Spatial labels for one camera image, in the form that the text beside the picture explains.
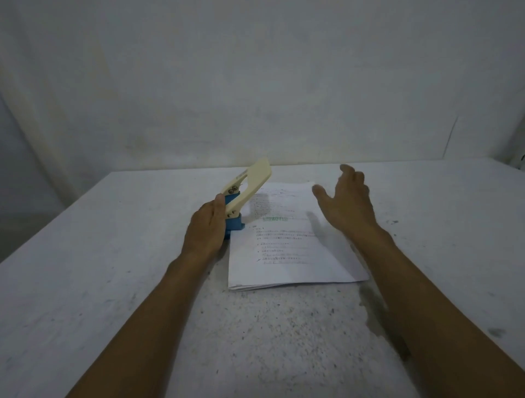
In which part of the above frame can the person's right hand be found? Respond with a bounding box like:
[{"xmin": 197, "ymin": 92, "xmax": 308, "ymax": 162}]
[{"xmin": 312, "ymin": 164, "xmax": 378, "ymax": 233}]

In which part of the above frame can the person's left hand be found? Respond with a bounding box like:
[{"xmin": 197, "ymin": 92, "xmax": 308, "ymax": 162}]
[{"xmin": 181, "ymin": 194, "xmax": 227, "ymax": 262}]

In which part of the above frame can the blue and cream hole punch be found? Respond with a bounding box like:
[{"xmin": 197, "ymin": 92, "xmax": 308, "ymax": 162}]
[{"xmin": 220, "ymin": 158, "xmax": 272, "ymax": 240}]

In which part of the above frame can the person's right forearm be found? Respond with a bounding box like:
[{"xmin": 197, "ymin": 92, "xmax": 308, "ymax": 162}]
[{"xmin": 349, "ymin": 223, "xmax": 525, "ymax": 398}]

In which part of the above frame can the person's left forearm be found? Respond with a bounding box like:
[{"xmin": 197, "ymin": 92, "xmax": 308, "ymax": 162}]
[{"xmin": 65, "ymin": 250, "xmax": 216, "ymax": 398}]

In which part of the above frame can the stack of printed paper sheets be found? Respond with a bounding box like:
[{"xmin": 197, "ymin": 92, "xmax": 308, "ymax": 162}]
[{"xmin": 227, "ymin": 182, "xmax": 370, "ymax": 292}]

